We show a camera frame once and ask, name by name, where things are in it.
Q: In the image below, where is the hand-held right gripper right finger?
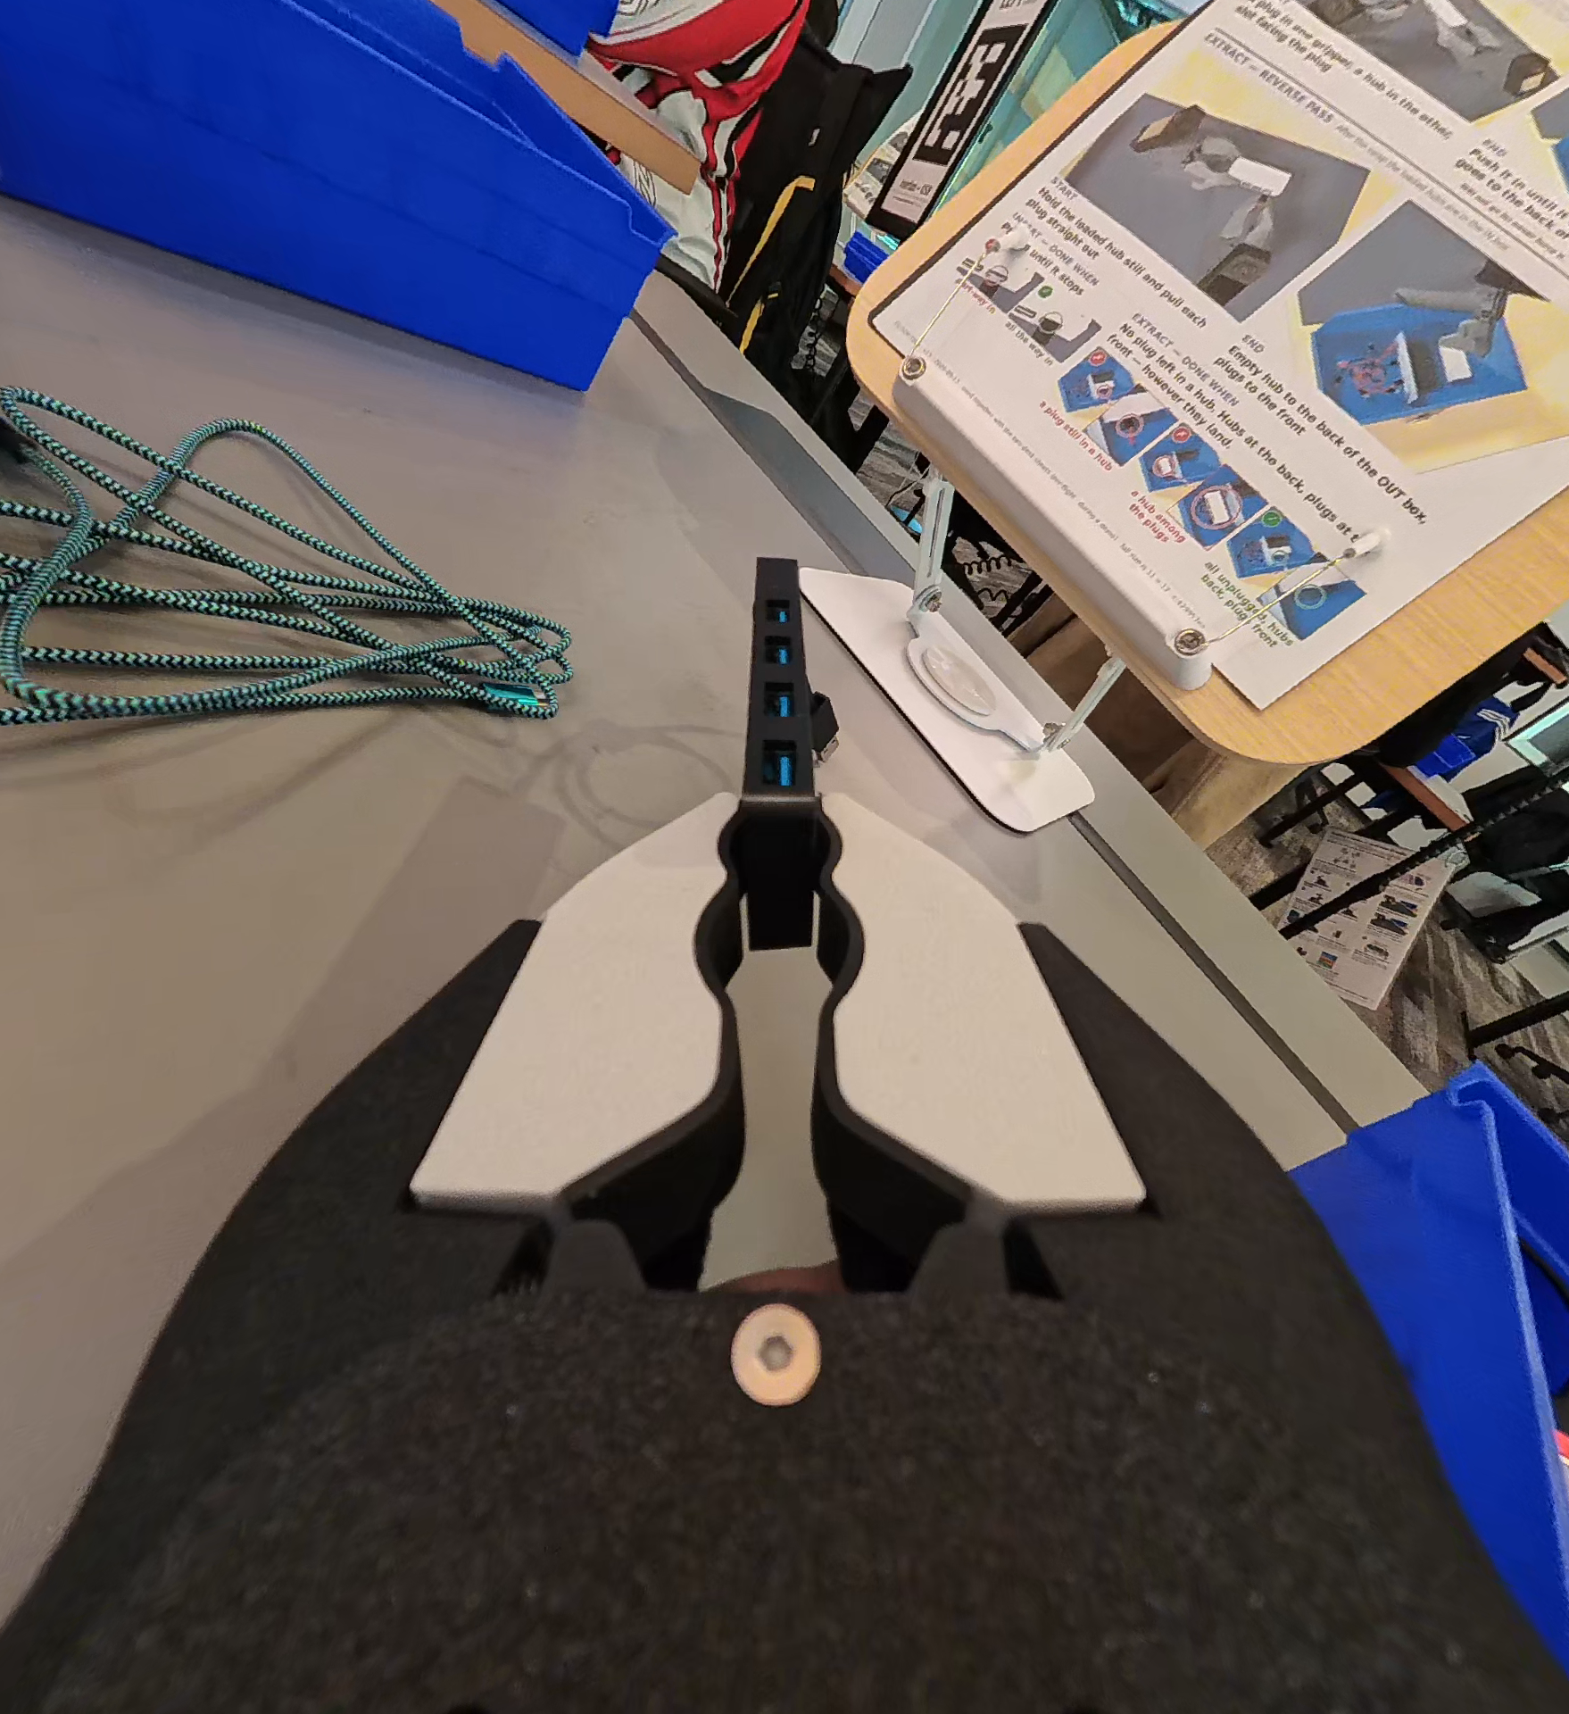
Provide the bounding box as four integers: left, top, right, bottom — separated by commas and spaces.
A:
813, 788, 1151, 1220

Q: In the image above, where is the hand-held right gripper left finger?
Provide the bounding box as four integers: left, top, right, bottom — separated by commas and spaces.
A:
407, 788, 749, 1220

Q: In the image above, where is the teal braided usb cable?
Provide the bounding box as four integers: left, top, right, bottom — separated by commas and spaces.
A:
0, 375, 576, 730

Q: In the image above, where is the black usb hub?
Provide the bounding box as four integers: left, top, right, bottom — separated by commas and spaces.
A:
740, 555, 849, 955

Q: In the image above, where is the blue storage bin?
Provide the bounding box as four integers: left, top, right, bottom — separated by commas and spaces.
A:
1286, 1062, 1569, 1714
0, 0, 675, 392
495, 0, 626, 57

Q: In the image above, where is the printed floor sheet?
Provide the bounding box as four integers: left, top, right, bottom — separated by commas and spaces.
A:
1278, 825, 1458, 1011

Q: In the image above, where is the black yellow-trimmed jacket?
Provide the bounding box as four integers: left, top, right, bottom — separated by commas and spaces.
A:
715, 39, 917, 409

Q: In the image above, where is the black-white marker sign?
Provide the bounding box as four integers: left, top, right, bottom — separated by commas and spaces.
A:
862, 0, 1058, 232

